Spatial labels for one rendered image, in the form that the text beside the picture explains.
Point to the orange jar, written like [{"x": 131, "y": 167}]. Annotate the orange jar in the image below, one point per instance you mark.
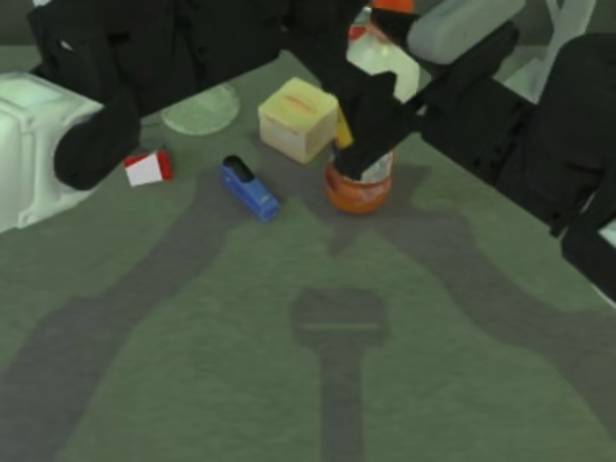
[{"x": 358, "y": 195}]

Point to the yellow black packet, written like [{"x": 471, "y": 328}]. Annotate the yellow black packet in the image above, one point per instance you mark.
[{"x": 343, "y": 132}]

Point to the white bottle orange cap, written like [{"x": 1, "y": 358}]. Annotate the white bottle orange cap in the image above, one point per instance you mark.
[{"x": 380, "y": 53}]

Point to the cream square box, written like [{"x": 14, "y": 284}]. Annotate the cream square box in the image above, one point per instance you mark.
[{"x": 296, "y": 120}]

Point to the blue stapler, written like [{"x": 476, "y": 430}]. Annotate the blue stapler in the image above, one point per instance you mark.
[{"x": 250, "y": 190}]

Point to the clear glass round dish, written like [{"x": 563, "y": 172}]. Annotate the clear glass round dish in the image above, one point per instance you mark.
[{"x": 204, "y": 111}]

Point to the red white small box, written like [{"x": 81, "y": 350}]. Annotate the red white small box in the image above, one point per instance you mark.
[{"x": 146, "y": 168}]

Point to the white frame structure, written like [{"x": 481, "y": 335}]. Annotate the white frame structure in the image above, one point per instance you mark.
[{"x": 546, "y": 62}]

